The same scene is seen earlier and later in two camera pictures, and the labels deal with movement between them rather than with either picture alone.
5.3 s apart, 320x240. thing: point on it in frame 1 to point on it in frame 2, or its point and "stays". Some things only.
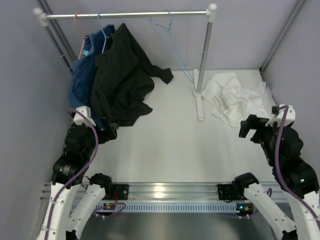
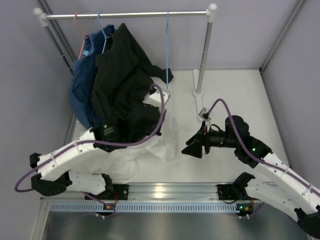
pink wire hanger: [81, 31] stays
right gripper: [253, 122] to [195, 149]
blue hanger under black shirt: [106, 37] stays
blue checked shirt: [83, 75] stays
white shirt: [233, 98] to [123, 166]
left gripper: [109, 133] to [159, 133]
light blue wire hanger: [169, 30] to [167, 45]
